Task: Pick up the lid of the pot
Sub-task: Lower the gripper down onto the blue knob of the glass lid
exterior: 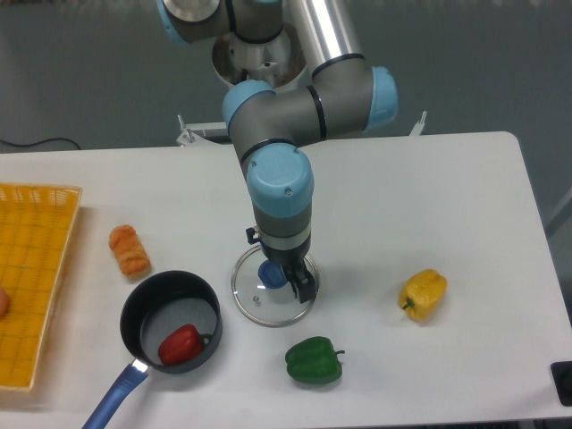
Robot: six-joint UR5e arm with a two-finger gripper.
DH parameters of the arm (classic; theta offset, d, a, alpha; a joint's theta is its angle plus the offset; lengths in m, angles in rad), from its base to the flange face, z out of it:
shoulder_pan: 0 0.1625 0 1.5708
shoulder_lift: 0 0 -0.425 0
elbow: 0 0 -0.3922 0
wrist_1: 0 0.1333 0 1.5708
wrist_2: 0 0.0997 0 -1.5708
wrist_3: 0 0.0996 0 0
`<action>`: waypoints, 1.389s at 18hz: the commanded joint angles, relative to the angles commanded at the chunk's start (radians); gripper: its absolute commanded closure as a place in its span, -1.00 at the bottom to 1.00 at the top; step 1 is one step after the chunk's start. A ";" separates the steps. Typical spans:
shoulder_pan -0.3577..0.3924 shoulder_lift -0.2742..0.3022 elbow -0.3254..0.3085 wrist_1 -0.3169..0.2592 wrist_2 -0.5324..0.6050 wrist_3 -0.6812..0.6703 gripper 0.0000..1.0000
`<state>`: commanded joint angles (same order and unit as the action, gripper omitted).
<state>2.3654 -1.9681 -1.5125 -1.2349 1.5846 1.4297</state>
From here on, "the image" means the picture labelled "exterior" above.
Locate green bell pepper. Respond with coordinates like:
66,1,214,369
284,336,345,385

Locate grey table leg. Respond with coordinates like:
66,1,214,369
543,188,572,238

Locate glass pot lid blue knob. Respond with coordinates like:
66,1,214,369
230,244,321,328

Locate black device at table edge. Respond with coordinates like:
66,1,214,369
551,361,572,407

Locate yellow bell pepper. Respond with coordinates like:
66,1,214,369
398,269,448,323

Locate black cable on floor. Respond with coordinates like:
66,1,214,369
0,137,82,151

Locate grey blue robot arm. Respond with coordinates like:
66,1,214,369
157,1,399,303

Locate red bell pepper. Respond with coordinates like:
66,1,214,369
158,324,212,366

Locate black saucepan blue handle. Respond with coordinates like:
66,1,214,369
83,270,223,428

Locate yellow woven basket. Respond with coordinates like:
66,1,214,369
1,182,82,391

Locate orange bread roll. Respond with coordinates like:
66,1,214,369
108,224,151,278

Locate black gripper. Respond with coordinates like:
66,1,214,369
261,241,316,304

